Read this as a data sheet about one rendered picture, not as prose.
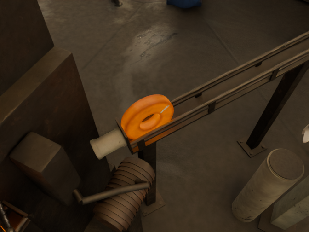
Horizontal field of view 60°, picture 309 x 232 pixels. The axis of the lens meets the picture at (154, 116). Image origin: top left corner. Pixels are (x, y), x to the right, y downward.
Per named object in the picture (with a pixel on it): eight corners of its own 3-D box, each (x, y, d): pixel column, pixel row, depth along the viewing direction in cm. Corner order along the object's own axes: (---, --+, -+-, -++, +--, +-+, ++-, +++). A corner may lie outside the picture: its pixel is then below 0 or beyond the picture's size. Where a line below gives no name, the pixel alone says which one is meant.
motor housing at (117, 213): (110, 243, 122) (85, 208, 79) (133, 200, 134) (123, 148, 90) (134, 257, 119) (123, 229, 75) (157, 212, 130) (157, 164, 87)
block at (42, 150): (40, 192, 79) (2, 154, 59) (57, 169, 83) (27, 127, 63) (69, 208, 76) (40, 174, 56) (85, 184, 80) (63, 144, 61)
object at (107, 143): (93, 147, 79) (87, 137, 74) (120, 132, 81) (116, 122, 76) (100, 163, 76) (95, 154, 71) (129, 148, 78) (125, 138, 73)
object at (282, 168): (228, 215, 129) (264, 171, 87) (235, 193, 135) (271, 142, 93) (252, 227, 126) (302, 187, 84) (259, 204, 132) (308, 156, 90)
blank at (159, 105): (141, 135, 86) (146, 143, 84) (109, 125, 73) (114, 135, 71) (177, 102, 81) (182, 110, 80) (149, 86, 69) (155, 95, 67)
